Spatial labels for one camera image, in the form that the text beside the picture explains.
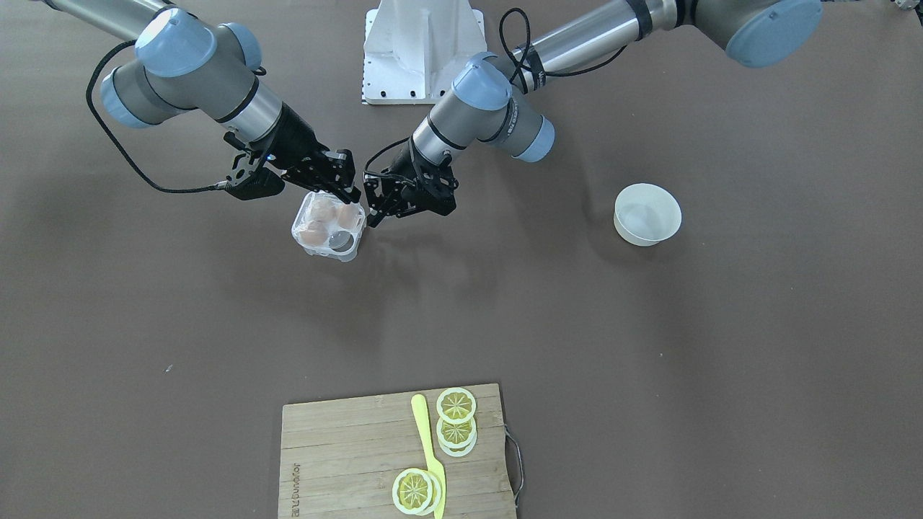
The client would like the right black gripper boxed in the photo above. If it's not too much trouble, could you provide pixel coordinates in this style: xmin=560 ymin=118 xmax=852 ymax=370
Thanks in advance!
xmin=268 ymin=103 xmax=362 ymax=204

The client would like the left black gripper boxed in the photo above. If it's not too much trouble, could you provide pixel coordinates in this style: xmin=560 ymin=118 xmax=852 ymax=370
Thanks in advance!
xmin=367 ymin=138 xmax=459 ymax=228

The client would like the brown egg from bowl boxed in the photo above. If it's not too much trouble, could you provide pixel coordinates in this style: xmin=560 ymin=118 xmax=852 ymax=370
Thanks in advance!
xmin=337 ymin=204 xmax=362 ymax=230

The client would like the clear plastic egg box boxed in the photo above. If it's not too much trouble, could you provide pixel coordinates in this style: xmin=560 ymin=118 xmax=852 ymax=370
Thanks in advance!
xmin=291 ymin=192 xmax=366 ymax=262

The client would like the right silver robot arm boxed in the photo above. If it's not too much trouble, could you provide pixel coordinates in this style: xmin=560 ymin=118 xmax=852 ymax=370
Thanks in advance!
xmin=49 ymin=1 xmax=361 ymax=204

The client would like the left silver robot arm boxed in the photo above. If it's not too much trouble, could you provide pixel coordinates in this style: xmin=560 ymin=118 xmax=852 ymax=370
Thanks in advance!
xmin=365 ymin=1 xmax=822 ymax=228

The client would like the brown egg rear slot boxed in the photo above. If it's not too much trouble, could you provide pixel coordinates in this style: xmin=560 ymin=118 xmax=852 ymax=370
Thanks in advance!
xmin=309 ymin=198 xmax=337 ymax=223

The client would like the brown egg slot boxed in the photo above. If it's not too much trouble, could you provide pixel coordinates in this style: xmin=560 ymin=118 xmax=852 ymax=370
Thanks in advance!
xmin=309 ymin=198 xmax=337 ymax=223
xmin=296 ymin=221 xmax=330 ymax=247

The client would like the brown egg front slot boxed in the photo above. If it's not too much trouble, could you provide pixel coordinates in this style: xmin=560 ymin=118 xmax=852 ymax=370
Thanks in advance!
xmin=296 ymin=221 xmax=330 ymax=247

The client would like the yellow plastic knife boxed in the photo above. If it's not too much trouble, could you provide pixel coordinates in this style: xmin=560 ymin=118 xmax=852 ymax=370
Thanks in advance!
xmin=411 ymin=394 xmax=448 ymax=519

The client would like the lemon slice top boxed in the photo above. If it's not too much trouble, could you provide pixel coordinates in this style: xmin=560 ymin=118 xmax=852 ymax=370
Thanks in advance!
xmin=436 ymin=387 xmax=477 ymax=425

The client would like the bamboo cutting board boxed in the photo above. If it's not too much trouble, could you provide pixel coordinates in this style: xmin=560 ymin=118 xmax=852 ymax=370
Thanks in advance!
xmin=277 ymin=382 xmax=518 ymax=518

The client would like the white round bowl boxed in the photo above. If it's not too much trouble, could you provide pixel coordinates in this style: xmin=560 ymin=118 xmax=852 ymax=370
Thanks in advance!
xmin=613 ymin=183 xmax=683 ymax=247

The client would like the lemon slice bottom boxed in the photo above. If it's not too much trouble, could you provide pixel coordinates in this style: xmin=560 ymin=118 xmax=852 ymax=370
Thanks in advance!
xmin=392 ymin=469 xmax=443 ymax=516

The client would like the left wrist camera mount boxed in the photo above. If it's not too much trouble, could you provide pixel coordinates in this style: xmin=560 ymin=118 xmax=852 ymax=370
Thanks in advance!
xmin=363 ymin=170 xmax=407 ymax=216

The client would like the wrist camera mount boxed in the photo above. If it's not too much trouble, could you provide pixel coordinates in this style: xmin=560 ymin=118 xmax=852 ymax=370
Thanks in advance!
xmin=363 ymin=170 xmax=407 ymax=216
xmin=218 ymin=131 xmax=286 ymax=200

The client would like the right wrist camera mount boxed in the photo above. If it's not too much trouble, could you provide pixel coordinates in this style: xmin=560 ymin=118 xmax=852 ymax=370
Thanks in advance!
xmin=218 ymin=131 xmax=286 ymax=200

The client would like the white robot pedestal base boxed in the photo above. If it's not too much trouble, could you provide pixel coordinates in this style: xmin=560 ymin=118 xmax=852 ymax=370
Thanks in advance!
xmin=361 ymin=1 xmax=487 ymax=105

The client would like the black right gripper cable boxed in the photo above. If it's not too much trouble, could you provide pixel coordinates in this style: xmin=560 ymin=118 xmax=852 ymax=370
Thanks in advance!
xmin=85 ymin=40 xmax=231 ymax=195

